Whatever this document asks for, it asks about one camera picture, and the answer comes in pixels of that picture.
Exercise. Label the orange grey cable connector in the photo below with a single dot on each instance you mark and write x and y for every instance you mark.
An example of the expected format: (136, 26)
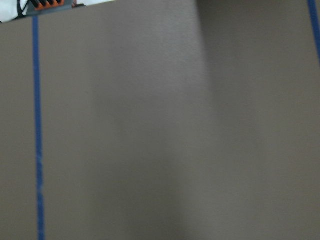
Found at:
(42, 7)

